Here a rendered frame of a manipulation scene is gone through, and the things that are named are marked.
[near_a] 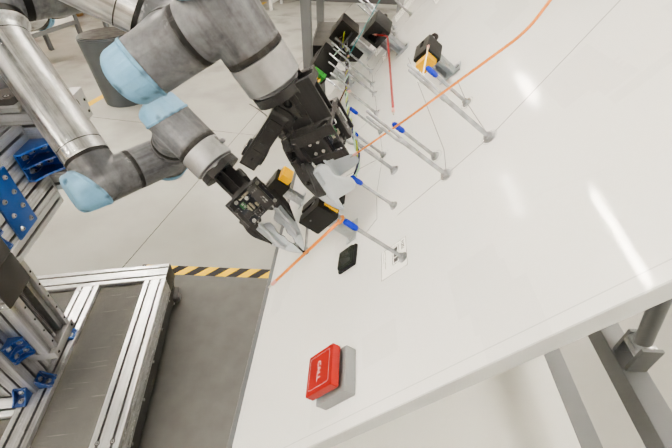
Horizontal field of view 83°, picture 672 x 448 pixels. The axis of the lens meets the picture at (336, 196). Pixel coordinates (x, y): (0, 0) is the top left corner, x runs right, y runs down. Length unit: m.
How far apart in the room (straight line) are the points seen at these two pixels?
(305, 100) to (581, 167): 0.30
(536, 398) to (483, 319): 0.54
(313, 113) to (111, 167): 0.39
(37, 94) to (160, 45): 0.37
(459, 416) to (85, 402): 1.26
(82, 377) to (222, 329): 0.55
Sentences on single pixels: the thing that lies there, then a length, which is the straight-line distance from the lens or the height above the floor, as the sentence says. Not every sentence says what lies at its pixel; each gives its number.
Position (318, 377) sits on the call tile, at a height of 1.11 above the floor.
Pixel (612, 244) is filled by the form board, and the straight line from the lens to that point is 0.35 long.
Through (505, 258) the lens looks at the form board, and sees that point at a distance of 0.40.
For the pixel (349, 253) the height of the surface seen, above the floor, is 1.11.
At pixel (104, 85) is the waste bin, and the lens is 4.15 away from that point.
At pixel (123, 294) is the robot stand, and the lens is 1.93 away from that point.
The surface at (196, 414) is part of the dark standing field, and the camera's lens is 1.76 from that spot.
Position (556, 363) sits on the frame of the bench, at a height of 0.80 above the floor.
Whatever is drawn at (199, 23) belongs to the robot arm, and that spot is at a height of 1.45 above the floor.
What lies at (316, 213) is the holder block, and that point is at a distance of 0.60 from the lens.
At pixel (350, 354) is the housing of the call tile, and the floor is 1.12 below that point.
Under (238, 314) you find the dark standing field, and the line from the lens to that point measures 1.94.
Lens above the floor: 1.55
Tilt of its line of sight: 38 degrees down
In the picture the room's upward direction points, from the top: straight up
